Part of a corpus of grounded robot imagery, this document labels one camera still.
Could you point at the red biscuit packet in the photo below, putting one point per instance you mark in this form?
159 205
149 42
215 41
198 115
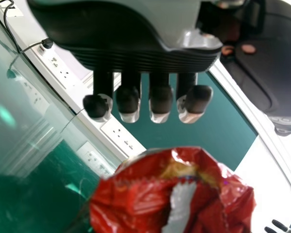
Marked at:
148 206

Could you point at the white socket strip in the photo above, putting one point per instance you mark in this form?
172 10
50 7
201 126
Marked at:
121 136

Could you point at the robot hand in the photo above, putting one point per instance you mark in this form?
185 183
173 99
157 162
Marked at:
126 36
281 225

